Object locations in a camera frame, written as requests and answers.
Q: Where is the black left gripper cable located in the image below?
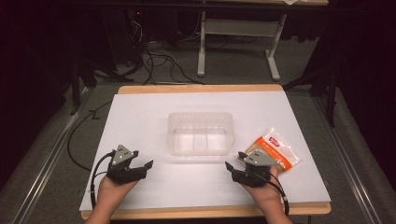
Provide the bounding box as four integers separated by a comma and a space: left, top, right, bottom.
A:
90, 149, 117, 210

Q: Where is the dark computer tower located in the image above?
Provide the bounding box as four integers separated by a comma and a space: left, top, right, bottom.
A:
102, 8, 148, 64

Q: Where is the clear plastic container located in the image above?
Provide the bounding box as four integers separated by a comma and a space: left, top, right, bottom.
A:
166, 111, 235, 157

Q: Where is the black floor cable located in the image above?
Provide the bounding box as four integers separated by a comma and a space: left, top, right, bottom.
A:
66, 100, 114, 173

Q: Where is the white table mat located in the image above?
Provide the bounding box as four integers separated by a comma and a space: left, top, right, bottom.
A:
78, 91, 332, 212

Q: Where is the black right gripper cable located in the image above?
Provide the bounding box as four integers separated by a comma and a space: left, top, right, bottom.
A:
255, 171, 290, 217

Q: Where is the person's right hand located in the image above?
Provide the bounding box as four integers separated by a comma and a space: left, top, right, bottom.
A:
243, 166, 284, 205

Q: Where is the black metal stand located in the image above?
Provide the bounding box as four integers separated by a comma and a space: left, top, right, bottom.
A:
282, 60, 341, 128
68, 54, 135, 117

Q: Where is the metal floor rail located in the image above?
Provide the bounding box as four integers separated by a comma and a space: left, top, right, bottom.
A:
312, 95, 376, 224
11, 87, 92, 224

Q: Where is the tangle of black cables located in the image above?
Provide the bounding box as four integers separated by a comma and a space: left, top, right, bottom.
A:
124, 18, 205, 86

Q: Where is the orange and white snack packet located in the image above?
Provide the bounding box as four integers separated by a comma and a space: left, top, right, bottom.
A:
244, 127, 302, 175

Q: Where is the white metal desk frame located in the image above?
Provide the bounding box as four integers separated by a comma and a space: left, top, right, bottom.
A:
196, 10, 288, 82

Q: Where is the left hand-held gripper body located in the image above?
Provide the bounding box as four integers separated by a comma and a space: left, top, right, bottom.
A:
106, 144, 148, 185

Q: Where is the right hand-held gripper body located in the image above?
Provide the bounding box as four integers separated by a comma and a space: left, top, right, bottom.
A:
233, 148, 279, 189

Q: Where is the person's left hand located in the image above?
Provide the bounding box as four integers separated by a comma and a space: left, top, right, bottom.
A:
98, 176, 139, 205

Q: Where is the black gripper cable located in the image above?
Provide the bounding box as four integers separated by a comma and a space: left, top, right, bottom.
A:
255, 171, 290, 217
90, 149, 117, 210

